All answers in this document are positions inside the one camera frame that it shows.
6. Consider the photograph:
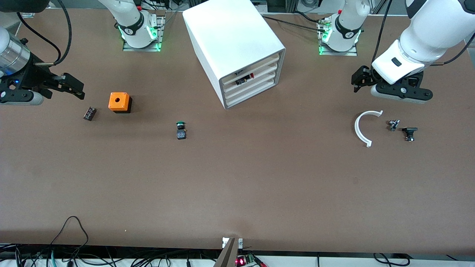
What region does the circuit board with red light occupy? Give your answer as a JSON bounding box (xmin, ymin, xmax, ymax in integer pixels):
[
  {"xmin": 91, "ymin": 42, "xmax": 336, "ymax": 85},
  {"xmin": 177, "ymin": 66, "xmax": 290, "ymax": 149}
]
[{"xmin": 235, "ymin": 254, "xmax": 257, "ymax": 267}]

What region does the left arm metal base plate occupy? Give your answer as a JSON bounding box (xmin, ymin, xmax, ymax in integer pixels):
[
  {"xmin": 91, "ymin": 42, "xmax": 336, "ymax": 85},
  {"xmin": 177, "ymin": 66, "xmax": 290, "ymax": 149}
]
[{"xmin": 318, "ymin": 19, "xmax": 358, "ymax": 57}]

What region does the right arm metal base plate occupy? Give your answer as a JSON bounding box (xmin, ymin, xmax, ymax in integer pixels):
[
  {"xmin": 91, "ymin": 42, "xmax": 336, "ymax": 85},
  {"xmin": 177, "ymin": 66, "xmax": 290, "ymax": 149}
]
[{"xmin": 122, "ymin": 14, "xmax": 164, "ymax": 52}]

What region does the black cable across table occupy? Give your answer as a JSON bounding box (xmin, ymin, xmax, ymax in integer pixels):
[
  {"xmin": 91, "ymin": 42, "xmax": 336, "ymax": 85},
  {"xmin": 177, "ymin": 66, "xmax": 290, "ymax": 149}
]
[{"xmin": 262, "ymin": 14, "xmax": 327, "ymax": 33}]

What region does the thin black looped cable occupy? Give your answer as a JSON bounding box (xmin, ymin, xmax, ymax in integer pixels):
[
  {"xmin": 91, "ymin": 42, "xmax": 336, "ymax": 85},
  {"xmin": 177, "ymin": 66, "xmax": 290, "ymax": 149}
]
[{"xmin": 50, "ymin": 216, "xmax": 89, "ymax": 256}]

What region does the white drawer cabinet housing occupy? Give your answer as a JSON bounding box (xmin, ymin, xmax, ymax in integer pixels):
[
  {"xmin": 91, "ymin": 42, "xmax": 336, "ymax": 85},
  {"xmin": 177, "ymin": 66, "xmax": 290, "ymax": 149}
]
[{"xmin": 182, "ymin": 0, "xmax": 286, "ymax": 110}]

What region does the white curved plastic arc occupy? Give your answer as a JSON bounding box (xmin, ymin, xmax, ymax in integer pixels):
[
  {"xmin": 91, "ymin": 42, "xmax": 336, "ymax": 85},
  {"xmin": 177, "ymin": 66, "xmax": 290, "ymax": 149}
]
[{"xmin": 354, "ymin": 110, "xmax": 383, "ymax": 148}]

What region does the orange black button box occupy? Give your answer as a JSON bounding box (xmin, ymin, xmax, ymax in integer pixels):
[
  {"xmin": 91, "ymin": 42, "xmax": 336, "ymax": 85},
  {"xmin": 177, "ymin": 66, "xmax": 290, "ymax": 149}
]
[{"xmin": 108, "ymin": 92, "xmax": 132, "ymax": 114}]

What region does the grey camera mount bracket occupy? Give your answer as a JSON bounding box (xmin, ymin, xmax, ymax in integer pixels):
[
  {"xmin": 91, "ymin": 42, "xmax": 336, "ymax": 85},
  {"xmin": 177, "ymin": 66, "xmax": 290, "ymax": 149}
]
[{"xmin": 213, "ymin": 237, "xmax": 243, "ymax": 267}]

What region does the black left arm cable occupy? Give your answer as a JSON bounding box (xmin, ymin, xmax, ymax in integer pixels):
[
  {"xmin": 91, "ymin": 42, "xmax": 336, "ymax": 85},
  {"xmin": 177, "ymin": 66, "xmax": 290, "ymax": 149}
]
[{"xmin": 371, "ymin": 0, "xmax": 475, "ymax": 67}]

